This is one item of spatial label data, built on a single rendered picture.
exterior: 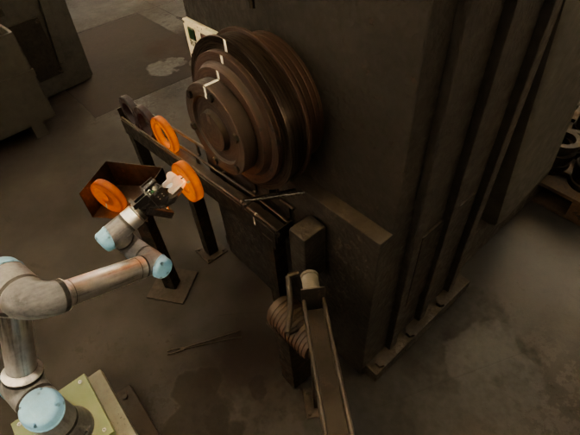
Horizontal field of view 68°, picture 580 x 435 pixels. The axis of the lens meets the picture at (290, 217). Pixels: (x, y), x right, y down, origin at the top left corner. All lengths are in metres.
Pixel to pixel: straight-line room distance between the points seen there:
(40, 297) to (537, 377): 1.86
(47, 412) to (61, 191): 1.87
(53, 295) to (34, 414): 0.41
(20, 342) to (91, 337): 0.83
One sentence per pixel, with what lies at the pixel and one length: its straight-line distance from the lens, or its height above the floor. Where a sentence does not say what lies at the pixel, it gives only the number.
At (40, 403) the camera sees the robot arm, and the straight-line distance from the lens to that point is 1.58.
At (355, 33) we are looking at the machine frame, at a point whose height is 1.40.
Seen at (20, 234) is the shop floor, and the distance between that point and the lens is 3.00.
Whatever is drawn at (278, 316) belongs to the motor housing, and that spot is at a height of 0.52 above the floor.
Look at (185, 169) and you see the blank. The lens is 1.50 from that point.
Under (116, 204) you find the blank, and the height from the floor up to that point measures 0.65.
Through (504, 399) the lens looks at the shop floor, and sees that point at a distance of 2.07.
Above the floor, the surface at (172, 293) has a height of 0.01.
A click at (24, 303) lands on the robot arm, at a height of 0.91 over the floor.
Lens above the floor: 1.81
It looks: 46 degrees down
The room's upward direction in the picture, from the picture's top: 5 degrees counter-clockwise
